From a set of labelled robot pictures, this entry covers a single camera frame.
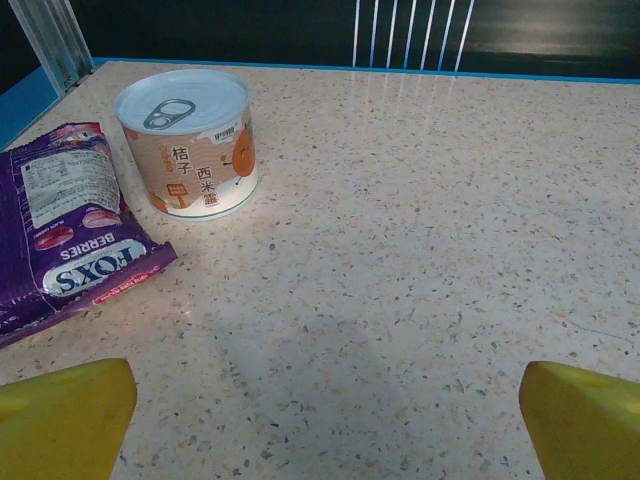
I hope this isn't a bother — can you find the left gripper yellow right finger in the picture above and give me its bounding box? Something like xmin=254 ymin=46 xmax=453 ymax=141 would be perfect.
xmin=518 ymin=360 xmax=640 ymax=480

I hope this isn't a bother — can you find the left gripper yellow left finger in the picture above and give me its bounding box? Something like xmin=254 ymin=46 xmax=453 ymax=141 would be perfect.
xmin=0 ymin=357 xmax=138 ymax=480

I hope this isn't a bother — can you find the orange print pull-tab can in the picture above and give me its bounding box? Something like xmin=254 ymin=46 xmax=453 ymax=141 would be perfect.
xmin=113 ymin=68 xmax=260 ymax=221

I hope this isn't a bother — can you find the aluminium frame post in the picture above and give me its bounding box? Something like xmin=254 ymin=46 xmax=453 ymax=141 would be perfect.
xmin=7 ymin=0 xmax=96 ymax=97

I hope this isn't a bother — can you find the purple candy bag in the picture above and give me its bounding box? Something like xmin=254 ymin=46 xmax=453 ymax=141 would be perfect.
xmin=0 ymin=121 xmax=179 ymax=350

